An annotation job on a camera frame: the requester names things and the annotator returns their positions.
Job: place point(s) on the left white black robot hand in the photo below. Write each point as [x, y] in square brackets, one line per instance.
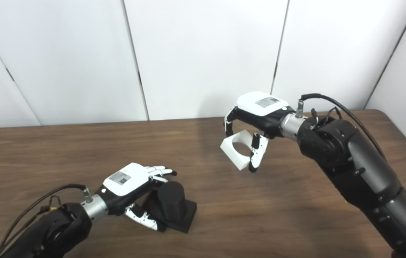
[127, 184]

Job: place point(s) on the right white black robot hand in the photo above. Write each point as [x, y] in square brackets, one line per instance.
[260, 111]

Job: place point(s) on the white square piece with hole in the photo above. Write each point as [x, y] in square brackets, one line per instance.
[233, 152]

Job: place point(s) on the black peg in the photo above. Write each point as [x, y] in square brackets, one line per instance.
[174, 206]

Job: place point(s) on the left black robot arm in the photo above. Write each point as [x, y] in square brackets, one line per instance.
[52, 229]

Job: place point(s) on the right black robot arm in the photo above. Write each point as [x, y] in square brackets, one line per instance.
[360, 172]

